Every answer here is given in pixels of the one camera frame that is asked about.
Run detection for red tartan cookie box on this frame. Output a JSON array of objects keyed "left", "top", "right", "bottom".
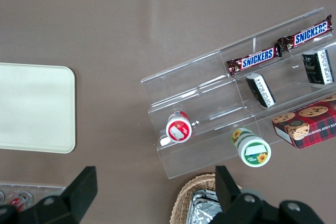
[{"left": 271, "top": 93, "right": 336, "bottom": 151}]

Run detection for green lid yogurt cup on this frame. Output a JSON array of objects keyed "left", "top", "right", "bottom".
[{"left": 230, "top": 127, "right": 272, "bottom": 168}]

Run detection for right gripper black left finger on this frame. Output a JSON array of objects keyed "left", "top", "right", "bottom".
[{"left": 0, "top": 165, "right": 98, "bottom": 224}]

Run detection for red lid yogurt cup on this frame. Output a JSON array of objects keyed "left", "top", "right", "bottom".
[{"left": 165, "top": 111, "right": 195, "bottom": 144}]

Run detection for small black white box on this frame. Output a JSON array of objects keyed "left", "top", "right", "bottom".
[
  {"left": 245, "top": 72, "right": 277, "bottom": 109},
  {"left": 301, "top": 48, "right": 335, "bottom": 87}
]

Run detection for clear acrylic bottle rack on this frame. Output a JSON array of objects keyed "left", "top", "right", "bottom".
[{"left": 0, "top": 181, "right": 67, "bottom": 210}]

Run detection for beige plastic tray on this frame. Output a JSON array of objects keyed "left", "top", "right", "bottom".
[{"left": 0, "top": 62, "right": 77, "bottom": 155}]

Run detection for red cola bottle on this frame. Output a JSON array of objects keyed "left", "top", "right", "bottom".
[{"left": 9, "top": 191, "right": 34, "bottom": 212}]

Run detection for Snickers chocolate bar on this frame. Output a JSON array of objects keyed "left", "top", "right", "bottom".
[
  {"left": 226, "top": 46, "right": 283, "bottom": 77},
  {"left": 276, "top": 14, "right": 334, "bottom": 53}
]

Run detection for light wicker basket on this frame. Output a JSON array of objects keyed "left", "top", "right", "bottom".
[{"left": 170, "top": 172, "right": 244, "bottom": 224}]

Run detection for aluminium foil tray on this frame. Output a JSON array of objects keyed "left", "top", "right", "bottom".
[{"left": 190, "top": 189, "right": 224, "bottom": 224}]

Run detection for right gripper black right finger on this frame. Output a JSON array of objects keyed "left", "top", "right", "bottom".
[{"left": 209, "top": 165, "right": 324, "bottom": 224}]

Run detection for clear acrylic stepped shelf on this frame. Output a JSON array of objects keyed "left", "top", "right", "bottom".
[{"left": 140, "top": 7, "right": 336, "bottom": 182}]

